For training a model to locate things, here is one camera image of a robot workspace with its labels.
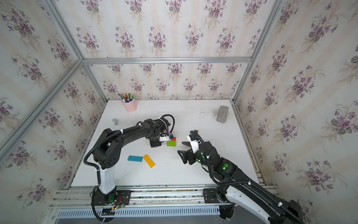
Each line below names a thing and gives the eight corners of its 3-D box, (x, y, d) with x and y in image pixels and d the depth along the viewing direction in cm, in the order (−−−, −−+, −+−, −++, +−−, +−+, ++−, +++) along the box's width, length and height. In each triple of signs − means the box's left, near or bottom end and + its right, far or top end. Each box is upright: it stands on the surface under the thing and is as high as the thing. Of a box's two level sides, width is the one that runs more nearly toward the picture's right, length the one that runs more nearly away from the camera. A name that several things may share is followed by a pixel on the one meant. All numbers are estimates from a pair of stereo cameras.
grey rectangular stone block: (216, 121, 109) (217, 118, 106) (218, 107, 119) (219, 104, 116) (225, 123, 107) (226, 121, 105) (227, 109, 117) (228, 106, 114)
